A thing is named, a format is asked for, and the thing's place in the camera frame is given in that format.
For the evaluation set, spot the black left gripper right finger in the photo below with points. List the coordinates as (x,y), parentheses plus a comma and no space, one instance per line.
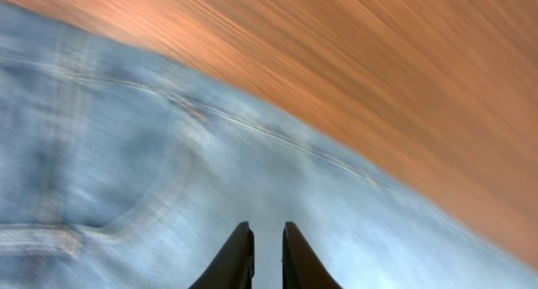
(301,267)

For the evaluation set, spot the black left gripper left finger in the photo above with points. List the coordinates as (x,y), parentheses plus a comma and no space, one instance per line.
(234,265)

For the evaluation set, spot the light blue denim jeans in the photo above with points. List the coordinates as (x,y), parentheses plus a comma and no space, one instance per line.
(121,168)

